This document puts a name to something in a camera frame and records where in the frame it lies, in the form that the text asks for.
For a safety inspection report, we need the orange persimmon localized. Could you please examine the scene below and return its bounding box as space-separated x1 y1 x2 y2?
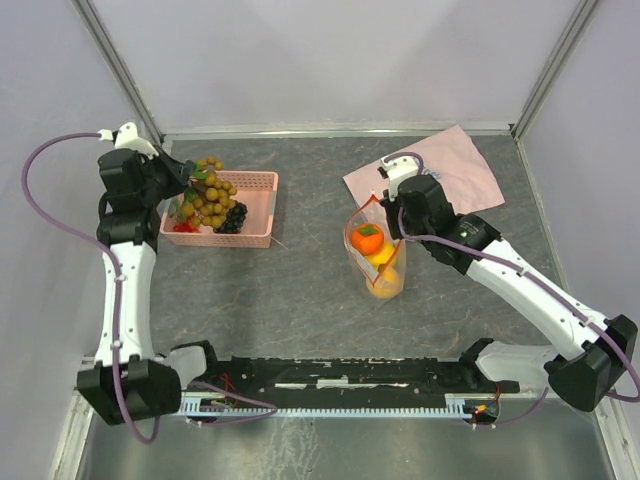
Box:
349 223 385 256

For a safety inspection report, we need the brown longan bunch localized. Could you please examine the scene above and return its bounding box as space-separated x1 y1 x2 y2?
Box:
168 156 239 234

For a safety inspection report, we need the clear zip top bag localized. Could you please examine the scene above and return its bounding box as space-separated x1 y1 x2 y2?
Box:
343 194 406 302

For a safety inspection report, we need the yellow peach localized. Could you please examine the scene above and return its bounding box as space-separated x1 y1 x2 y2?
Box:
365 268 404 299

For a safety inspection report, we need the yellow orange fruit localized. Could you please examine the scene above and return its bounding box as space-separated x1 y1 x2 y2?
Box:
367 242 395 269

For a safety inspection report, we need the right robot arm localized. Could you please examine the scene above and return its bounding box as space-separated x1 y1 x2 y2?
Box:
381 174 639 412

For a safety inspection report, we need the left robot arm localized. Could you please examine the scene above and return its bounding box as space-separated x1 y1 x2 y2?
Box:
77 147 221 425

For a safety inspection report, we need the red cherry tomatoes sprig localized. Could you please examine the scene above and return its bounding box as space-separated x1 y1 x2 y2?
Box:
172 213 201 233

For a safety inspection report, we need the pink cloth with lettering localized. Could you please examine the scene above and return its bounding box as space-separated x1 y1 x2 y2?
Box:
343 125 505 214

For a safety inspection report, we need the black grape bunch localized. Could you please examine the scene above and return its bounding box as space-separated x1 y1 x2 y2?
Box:
214 202 248 234

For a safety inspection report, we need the pink plastic basket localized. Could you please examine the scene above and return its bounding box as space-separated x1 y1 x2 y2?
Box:
160 171 279 248

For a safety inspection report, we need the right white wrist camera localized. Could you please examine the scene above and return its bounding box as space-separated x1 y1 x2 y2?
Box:
378 152 424 183

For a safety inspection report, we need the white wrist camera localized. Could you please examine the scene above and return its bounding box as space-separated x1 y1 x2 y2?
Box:
98 122 159 158
378 152 424 183

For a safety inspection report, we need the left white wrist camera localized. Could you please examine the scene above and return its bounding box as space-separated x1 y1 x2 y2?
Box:
98 122 159 158

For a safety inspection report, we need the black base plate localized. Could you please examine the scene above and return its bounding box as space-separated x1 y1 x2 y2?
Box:
199 357 520 410

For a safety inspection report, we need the light blue cable duct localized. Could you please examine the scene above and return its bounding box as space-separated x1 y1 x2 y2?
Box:
173 394 499 421

